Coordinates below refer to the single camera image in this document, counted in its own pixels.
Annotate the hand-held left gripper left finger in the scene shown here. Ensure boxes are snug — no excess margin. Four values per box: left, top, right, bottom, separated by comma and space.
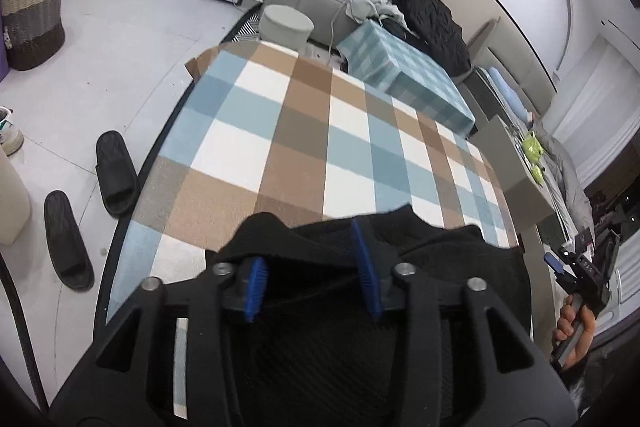
47, 256, 271, 427

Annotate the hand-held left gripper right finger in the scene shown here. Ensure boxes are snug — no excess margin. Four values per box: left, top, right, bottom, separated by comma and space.
350, 218, 582, 427

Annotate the black knit sweater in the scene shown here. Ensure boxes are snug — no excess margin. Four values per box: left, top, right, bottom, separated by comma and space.
204, 204, 532, 427

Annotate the person's right forearm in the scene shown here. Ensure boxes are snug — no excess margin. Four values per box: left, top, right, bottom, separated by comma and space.
557, 354, 596, 418

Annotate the person's right hand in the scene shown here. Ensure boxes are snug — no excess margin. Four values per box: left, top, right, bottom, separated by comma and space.
552, 294, 598, 365

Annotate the grey duvet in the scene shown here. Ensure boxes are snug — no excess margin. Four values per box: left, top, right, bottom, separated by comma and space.
530, 122, 593, 238

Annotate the beige low cabinet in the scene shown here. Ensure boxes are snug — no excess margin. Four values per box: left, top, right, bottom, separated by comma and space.
470, 114, 556, 233

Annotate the green plush toy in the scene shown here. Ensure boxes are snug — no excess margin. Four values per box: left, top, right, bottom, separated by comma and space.
520, 132, 546, 162

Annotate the plaid blanket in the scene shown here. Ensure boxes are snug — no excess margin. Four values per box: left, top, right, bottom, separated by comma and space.
105, 41, 521, 323

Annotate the white curtain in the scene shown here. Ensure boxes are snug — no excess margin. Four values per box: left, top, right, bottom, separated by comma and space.
542, 34, 640, 178

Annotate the light blue pillow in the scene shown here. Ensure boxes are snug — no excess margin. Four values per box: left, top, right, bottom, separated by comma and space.
487, 67, 531, 120

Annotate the black slipper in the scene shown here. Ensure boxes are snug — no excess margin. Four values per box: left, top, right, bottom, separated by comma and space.
95, 130, 140, 218
44, 190, 96, 292

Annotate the teal plaid covered table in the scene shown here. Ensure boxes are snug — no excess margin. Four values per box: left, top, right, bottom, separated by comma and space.
335, 19, 476, 138

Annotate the beige padded headboard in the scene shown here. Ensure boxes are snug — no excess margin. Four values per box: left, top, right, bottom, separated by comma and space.
470, 17, 558, 118

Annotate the black puffer jacket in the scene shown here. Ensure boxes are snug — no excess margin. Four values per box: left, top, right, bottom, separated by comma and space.
380, 0, 472, 80

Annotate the grey round stool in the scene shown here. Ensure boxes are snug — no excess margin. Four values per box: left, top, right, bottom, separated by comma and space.
259, 5, 315, 58

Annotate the cream plastic bin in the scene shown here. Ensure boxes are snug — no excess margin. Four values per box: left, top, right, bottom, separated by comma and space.
0, 147, 32, 248

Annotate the striped floor mat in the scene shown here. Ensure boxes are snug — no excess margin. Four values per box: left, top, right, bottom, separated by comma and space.
220, 12, 263, 45

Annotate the white sneaker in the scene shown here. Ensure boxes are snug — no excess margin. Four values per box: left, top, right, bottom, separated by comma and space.
0, 106, 25, 156

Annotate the woven laundry basket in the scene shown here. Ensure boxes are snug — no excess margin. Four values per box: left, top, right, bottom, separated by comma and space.
0, 0, 67, 72

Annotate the black cable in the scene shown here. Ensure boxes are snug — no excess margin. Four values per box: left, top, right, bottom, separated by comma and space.
0, 252, 51, 413

